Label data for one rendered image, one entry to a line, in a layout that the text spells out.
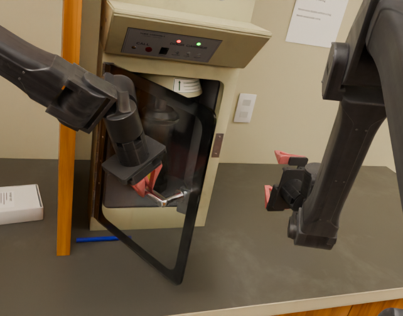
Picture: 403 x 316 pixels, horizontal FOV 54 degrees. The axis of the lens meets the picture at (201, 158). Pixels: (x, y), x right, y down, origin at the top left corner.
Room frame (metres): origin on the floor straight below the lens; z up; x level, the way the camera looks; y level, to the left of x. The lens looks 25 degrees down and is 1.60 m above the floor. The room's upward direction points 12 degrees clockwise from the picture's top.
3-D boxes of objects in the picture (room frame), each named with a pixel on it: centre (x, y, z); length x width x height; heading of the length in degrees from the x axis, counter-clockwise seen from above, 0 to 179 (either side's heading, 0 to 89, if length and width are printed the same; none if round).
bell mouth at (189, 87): (0.98, 0.12, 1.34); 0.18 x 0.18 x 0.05
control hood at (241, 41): (0.83, 0.08, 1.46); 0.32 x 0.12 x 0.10; 113
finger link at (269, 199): (0.83, -0.19, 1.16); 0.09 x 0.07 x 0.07; 23
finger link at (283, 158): (0.83, -0.19, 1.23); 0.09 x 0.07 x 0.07; 23
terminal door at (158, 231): (0.72, 0.11, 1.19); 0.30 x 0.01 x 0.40; 53
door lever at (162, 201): (0.65, 0.07, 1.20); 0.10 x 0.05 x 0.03; 53
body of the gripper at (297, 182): (0.76, -0.22, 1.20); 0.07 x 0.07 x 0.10; 23
